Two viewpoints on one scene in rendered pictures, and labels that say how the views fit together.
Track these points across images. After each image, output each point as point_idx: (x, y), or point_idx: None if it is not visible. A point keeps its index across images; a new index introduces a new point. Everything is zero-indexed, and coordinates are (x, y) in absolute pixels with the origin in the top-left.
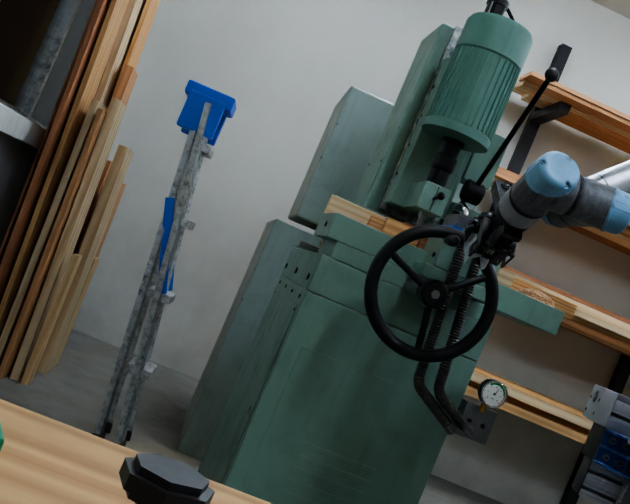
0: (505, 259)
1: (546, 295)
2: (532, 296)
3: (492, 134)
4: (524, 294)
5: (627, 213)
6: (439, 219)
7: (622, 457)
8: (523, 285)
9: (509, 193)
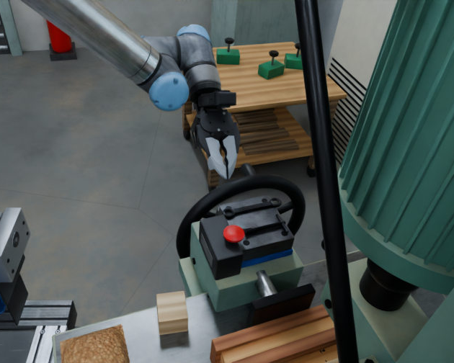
0: (195, 141)
1: (84, 343)
2: (113, 330)
3: (343, 164)
4: (131, 313)
5: None
6: (315, 291)
7: None
8: None
9: None
